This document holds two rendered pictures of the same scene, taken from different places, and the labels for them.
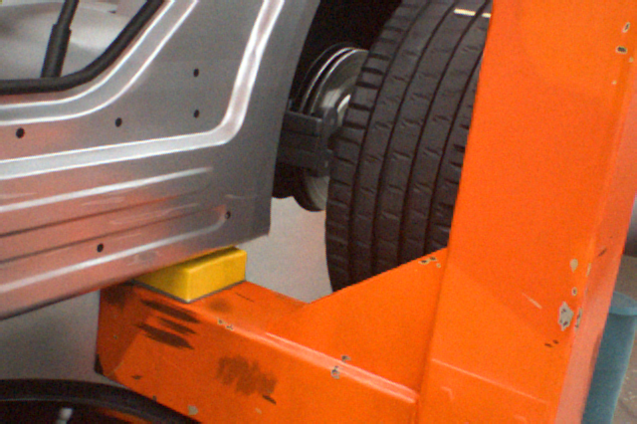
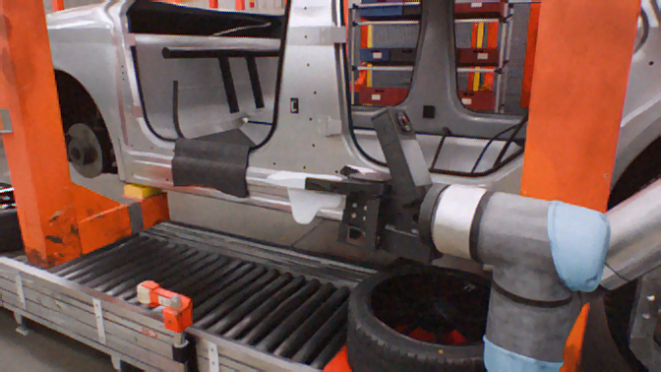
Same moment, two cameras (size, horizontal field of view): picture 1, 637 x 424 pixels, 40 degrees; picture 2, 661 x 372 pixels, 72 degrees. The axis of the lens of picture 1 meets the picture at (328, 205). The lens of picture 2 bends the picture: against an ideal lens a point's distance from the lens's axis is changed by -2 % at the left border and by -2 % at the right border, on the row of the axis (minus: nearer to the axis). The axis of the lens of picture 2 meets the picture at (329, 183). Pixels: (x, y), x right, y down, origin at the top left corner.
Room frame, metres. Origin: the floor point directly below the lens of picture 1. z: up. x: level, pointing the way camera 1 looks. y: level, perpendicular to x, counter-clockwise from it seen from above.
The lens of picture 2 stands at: (0.45, -1.17, 1.39)
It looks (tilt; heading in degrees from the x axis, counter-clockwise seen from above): 16 degrees down; 88
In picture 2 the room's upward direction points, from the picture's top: straight up
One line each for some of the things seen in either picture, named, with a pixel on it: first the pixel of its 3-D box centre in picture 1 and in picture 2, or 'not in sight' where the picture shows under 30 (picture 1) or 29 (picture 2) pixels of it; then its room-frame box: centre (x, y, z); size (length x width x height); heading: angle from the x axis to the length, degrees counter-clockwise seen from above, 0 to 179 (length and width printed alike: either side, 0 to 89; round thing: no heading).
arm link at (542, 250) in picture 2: not in sight; (539, 241); (0.66, -0.77, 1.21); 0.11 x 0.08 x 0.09; 140
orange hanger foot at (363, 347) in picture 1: (278, 307); not in sight; (1.14, 0.05, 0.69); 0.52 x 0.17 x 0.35; 61
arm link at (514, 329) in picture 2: not in sight; (529, 322); (0.67, -0.76, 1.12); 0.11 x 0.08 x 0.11; 50
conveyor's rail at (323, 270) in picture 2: not in sight; (287, 266); (0.29, 1.09, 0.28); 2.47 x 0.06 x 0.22; 151
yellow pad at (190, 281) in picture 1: (184, 263); not in sight; (1.23, 0.20, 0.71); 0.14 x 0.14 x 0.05; 61
